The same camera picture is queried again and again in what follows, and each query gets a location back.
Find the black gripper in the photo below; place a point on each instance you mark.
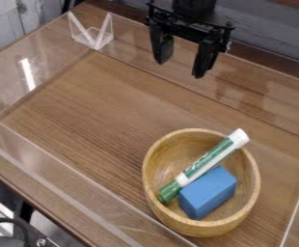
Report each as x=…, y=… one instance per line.
x=191, y=20

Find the green white marker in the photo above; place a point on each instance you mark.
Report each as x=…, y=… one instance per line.
x=206, y=163

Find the brown wooden bowl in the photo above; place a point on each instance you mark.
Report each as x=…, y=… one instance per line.
x=171, y=154

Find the blue rectangular block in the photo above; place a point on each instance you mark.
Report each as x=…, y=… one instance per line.
x=207, y=193

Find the clear acrylic corner bracket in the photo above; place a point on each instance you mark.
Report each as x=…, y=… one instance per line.
x=93, y=37

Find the clear acrylic tray wall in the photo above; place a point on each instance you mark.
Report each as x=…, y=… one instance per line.
x=93, y=213

